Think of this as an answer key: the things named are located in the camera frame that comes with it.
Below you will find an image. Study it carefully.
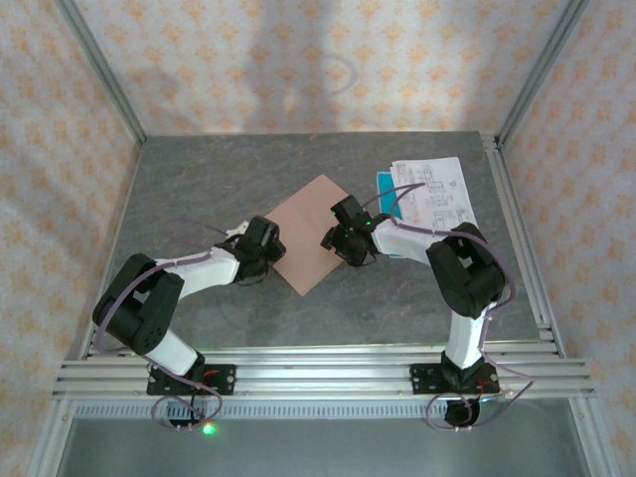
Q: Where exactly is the brown cardboard folder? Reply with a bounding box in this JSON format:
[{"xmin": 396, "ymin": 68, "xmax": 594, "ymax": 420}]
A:
[{"xmin": 262, "ymin": 173, "xmax": 352, "ymax": 298}]

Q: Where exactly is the blue paper sheet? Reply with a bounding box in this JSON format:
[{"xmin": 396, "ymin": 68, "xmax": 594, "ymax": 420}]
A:
[{"xmin": 376, "ymin": 171, "xmax": 404, "ymax": 260}]

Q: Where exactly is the grey metal lower panel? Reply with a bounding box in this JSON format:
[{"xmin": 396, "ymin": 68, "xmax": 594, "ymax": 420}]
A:
[{"xmin": 29, "ymin": 397, "xmax": 622, "ymax": 477}]

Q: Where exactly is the aluminium front frame rail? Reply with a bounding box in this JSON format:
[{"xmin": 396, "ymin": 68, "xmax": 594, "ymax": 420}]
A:
[{"xmin": 52, "ymin": 346, "xmax": 596, "ymax": 401}]

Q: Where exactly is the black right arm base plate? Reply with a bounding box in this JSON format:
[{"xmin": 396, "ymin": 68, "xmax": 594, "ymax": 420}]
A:
[{"xmin": 409, "ymin": 362, "xmax": 501, "ymax": 397}]

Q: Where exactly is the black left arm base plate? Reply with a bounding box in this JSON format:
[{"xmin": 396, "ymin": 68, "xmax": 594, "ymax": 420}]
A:
[{"xmin": 146, "ymin": 364, "xmax": 238, "ymax": 398}]

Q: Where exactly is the slotted grey cable duct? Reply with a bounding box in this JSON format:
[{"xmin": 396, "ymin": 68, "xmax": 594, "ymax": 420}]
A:
[{"xmin": 74, "ymin": 400, "xmax": 572, "ymax": 419}]

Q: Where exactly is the aluminium side frame rail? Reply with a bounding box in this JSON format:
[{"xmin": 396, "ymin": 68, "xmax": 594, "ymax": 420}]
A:
[
  {"xmin": 479, "ymin": 136, "xmax": 567, "ymax": 359},
  {"xmin": 79, "ymin": 143, "xmax": 144, "ymax": 360}
]

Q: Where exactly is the black cable port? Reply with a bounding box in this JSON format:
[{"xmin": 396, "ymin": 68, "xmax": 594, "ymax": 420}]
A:
[{"xmin": 444, "ymin": 399, "xmax": 482, "ymax": 429}]

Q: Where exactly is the aluminium frame post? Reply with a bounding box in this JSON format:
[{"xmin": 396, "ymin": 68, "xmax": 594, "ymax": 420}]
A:
[
  {"xmin": 54, "ymin": 0, "xmax": 149, "ymax": 149},
  {"xmin": 495, "ymin": 0, "xmax": 592, "ymax": 146}
]

